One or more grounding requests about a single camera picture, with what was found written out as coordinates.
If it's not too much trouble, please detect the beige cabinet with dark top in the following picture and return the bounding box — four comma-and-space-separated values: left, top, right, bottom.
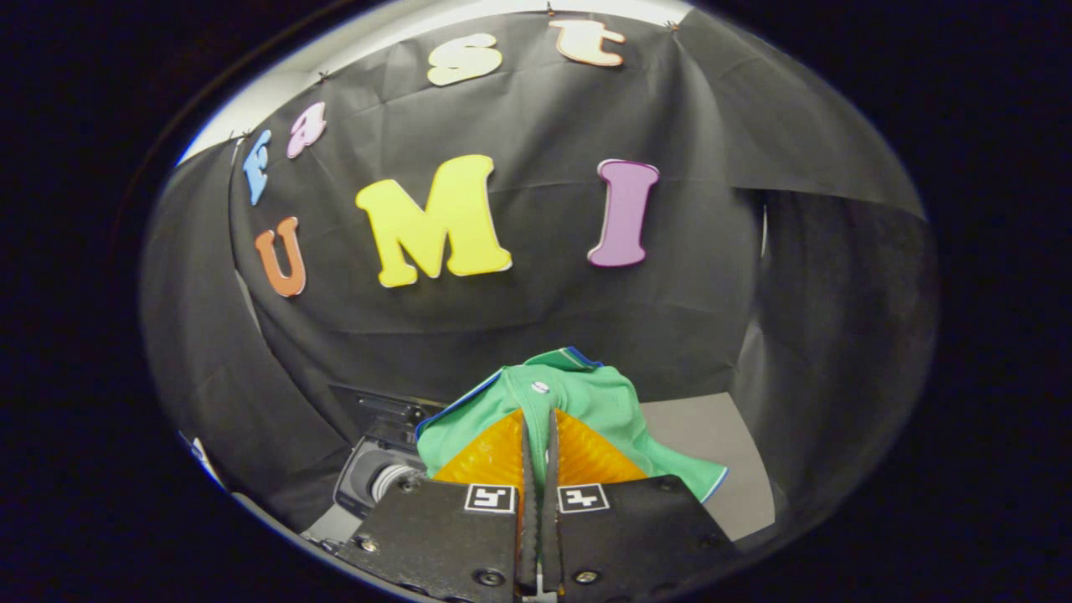
641, 392, 776, 542

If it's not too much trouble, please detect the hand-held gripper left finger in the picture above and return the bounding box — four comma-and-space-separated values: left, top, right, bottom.
339, 409, 541, 600

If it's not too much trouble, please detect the dark washing machine lid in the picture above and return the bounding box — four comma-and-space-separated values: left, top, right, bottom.
328, 384, 449, 436

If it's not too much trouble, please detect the green polo shirt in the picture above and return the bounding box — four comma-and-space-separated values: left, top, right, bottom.
416, 347, 729, 503

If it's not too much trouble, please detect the white and blue equipment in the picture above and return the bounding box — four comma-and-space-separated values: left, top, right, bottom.
178, 430, 225, 488

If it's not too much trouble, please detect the grey washing machine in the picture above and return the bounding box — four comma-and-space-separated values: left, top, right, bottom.
301, 423, 432, 545

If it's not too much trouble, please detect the black backdrop cloth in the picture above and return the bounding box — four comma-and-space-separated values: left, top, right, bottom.
142, 8, 939, 537

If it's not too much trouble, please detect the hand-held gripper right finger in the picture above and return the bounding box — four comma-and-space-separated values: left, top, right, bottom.
540, 409, 742, 600

